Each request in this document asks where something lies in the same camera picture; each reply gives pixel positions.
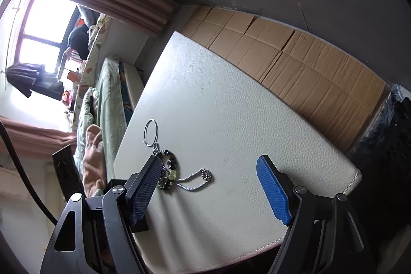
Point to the bed with green sheet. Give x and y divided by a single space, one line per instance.
109 100

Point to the dark bag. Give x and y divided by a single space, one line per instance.
78 39

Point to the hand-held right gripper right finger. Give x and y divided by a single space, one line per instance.
273 190

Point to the pink fleece blanket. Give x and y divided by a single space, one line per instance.
93 158

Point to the pink toy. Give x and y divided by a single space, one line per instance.
66 97

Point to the row of books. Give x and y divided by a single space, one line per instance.
75 55

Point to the grey pillow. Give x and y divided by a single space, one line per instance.
88 15

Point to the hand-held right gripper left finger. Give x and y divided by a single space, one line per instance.
144 190

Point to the orange paper bag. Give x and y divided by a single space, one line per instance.
72 76

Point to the leaf print window seat cushion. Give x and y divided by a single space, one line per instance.
93 59

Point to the white leather ottoman table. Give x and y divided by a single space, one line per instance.
240 120

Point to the hanging dark clothes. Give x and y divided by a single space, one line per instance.
22 76

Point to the dark framed window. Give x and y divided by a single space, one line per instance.
41 20

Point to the light green quilt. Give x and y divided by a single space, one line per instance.
85 110

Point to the dark fuzzy cloth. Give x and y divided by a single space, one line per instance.
385 148

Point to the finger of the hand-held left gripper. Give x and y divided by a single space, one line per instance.
69 174

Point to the flattened cardboard sheets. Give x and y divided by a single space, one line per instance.
305 78

